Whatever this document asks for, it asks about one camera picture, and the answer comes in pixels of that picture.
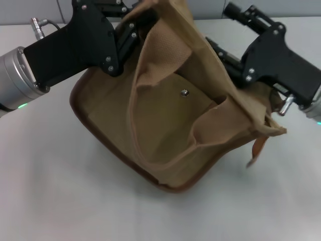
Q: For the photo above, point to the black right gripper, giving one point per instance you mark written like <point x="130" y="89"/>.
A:
<point x="281" y="62"/>

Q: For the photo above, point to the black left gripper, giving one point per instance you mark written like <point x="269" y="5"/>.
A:
<point x="75" y="47"/>

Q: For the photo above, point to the khaki canvas food bag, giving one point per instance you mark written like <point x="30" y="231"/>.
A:
<point x="155" y="125"/>

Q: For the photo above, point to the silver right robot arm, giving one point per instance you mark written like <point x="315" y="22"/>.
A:
<point x="316" y="110"/>

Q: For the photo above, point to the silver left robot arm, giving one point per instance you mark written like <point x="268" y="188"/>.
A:
<point x="15" y="77"/>

